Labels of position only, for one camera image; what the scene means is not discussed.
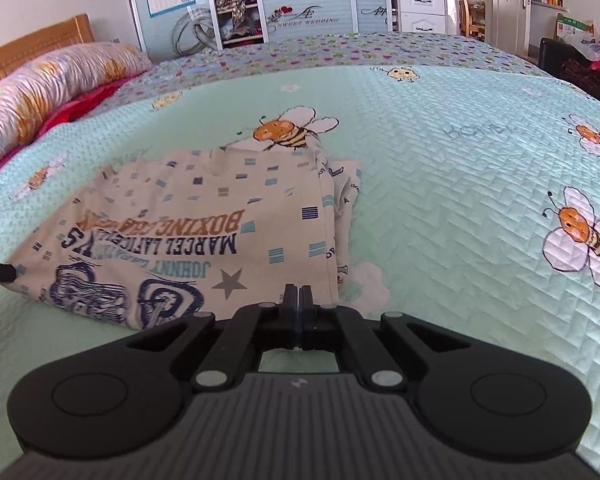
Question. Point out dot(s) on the black chair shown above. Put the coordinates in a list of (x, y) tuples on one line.
[(575, 77)]

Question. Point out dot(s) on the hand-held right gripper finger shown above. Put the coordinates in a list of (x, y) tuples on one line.
[(292, 315), (304, 315)]

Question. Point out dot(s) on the grey hoops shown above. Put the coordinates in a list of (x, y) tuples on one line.
[(192, 32)]

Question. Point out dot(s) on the cream letter-print shirt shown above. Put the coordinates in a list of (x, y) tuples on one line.
[(205, 210)]

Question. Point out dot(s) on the blue sliding-door wardrobe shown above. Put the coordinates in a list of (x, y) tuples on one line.
[(305, 15)]

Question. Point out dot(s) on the white drawer cabinet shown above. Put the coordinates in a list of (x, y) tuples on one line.
[(422, 7)]

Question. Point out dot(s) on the white plastic bag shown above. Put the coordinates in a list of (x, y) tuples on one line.
[(597, 45)]

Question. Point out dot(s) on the green white carton box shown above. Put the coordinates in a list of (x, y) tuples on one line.
[(572, 27)]

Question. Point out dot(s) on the red blanket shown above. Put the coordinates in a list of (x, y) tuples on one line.
[(75, 110)]

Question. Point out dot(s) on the wooden headboard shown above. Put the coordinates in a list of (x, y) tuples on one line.
[(30, 50)]

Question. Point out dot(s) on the green bee-print quilt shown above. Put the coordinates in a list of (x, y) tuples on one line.
[(455, 185)]

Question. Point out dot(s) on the white door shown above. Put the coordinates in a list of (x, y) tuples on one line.
[(505, 5)]

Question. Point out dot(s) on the purple heart-print bedsheet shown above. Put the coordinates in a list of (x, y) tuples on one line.
[(330, 52)]

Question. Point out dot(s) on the wooden chair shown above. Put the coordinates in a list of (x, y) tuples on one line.
[(472, 22)]

